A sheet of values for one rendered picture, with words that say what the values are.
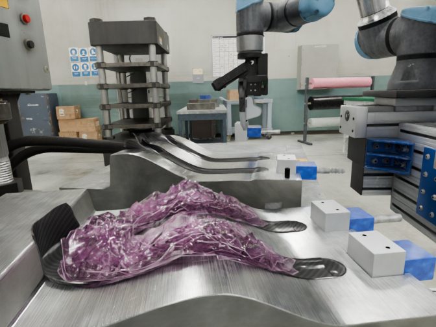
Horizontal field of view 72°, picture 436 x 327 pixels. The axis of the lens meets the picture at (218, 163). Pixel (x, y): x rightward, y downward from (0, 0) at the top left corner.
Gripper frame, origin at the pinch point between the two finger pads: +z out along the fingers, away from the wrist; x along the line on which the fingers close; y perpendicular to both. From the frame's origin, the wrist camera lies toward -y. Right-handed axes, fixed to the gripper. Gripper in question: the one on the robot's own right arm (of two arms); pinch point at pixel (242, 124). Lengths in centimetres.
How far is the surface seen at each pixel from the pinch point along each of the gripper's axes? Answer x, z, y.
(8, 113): -23, -6, -58
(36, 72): 6, -18, -73
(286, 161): -31.7, 3.7, 11.7
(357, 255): -57, 8, 19
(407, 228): 144, 96, 109
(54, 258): -63, 8, -15
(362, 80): 562, -22, 174
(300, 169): -31.3, 5.3, 14.3
